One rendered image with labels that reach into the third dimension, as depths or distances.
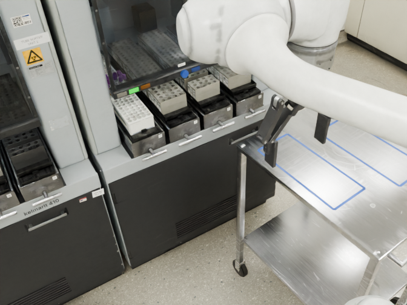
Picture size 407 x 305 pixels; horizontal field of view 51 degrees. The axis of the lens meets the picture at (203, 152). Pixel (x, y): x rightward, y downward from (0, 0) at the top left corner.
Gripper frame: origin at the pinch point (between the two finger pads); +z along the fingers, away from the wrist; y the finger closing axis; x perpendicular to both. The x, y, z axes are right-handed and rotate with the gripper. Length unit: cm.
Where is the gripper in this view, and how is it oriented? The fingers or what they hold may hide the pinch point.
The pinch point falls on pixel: (295, 147)
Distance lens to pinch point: 93.7
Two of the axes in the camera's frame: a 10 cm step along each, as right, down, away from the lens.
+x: -5.1, -5.6, 6.5
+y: 8.6, -3.7, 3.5
